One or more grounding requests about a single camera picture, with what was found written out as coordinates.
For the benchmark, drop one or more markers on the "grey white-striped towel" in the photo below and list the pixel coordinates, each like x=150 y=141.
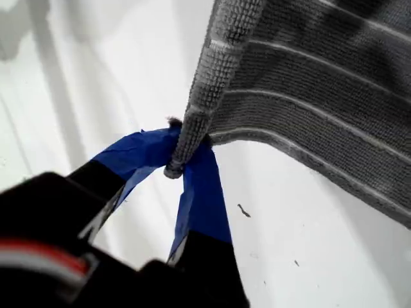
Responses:
x=305 y=80

